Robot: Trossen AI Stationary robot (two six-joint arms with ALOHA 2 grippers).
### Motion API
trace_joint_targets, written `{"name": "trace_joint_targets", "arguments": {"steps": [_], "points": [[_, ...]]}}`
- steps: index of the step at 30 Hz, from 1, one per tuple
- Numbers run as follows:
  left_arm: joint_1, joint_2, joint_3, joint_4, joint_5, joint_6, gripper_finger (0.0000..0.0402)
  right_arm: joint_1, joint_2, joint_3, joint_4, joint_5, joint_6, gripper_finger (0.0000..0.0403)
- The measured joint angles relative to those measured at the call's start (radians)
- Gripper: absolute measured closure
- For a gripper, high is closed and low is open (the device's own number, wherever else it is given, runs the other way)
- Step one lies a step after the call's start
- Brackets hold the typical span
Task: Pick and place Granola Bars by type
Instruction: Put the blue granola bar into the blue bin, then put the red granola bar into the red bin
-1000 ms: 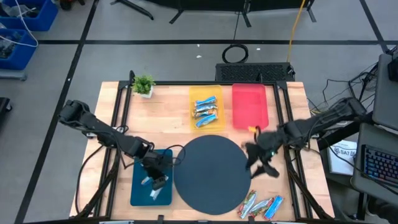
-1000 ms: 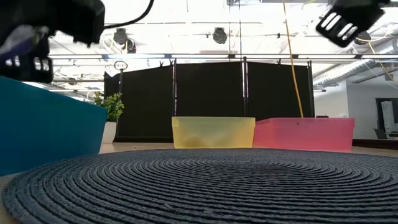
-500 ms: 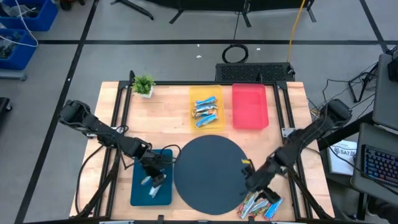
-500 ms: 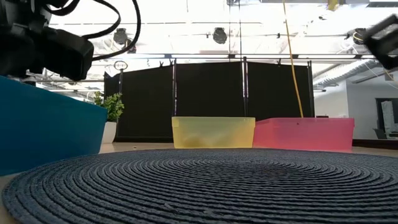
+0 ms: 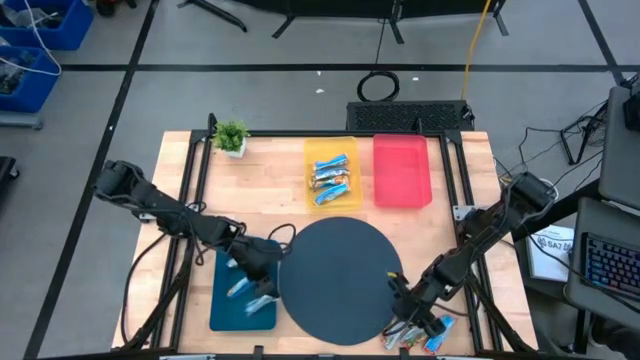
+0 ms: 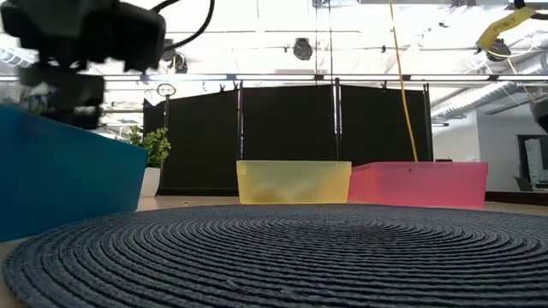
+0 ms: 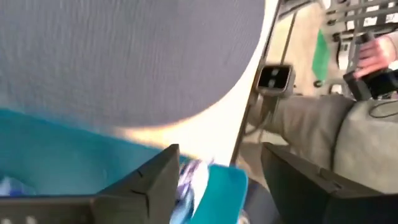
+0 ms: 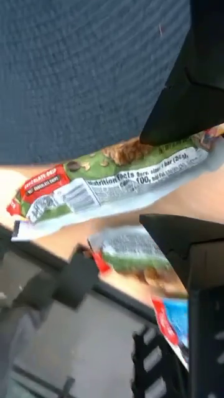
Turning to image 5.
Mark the yellow plastic bin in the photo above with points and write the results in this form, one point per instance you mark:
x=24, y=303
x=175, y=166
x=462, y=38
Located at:
x=310, y=200

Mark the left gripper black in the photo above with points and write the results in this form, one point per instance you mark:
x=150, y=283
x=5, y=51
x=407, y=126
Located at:
x=257, y=257

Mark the black frame clip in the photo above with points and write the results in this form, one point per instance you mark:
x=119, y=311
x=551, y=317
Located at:
x=257, y=352

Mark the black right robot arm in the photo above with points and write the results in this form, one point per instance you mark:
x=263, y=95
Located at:
x=480, y=230

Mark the granola bar blue white wrapper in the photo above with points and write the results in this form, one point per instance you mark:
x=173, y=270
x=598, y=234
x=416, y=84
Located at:
x=331, y=162
x=231, y=263
x=330, y=173
x=239, y=287
x=259, y=304
x=329, y=182
x=332, y=194

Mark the backlit computer keyboard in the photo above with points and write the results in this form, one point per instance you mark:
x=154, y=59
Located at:
x=612, y=265

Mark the granola bar blue red wrapper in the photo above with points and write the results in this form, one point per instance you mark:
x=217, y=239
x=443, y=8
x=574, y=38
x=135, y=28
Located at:
x=442, y=342

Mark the black stand legs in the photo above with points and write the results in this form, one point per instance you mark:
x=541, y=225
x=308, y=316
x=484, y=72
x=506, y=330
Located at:
x=220, y=14

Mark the black perforated computer case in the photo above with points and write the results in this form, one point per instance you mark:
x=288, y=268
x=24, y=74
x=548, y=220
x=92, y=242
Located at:
x=410, y=116

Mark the black metal table frame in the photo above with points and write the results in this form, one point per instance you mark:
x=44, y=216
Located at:
x=197, y=200

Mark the white printed booklet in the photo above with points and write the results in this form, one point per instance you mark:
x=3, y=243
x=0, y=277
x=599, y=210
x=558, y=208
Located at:
x=550, y=255

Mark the granola bar green red wrapper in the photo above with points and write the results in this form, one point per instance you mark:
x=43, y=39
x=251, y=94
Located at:
x=414, y=341

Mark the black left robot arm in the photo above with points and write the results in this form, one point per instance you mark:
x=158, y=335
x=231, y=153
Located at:
x=165, y=207

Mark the dark round mat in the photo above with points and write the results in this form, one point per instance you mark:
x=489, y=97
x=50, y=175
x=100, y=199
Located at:
x=340, y=280

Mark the blue storage crate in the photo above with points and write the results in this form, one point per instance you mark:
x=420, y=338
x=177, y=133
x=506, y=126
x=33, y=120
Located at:
x=65, y=30
x=30, y=85

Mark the grey desk surface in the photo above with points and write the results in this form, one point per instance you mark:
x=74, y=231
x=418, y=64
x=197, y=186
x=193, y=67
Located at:
x=590, y=215

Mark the green plant in white pot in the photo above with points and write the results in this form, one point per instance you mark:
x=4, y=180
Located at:
x=230, y=136

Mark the red plastic bin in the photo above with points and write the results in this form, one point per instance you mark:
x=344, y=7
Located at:
x=402, y=172

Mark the blue plastic bin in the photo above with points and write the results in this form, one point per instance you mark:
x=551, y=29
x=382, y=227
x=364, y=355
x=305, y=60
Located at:
x=225, y=315

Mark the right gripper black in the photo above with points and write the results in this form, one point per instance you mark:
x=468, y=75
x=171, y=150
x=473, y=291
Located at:
x=415, y=302

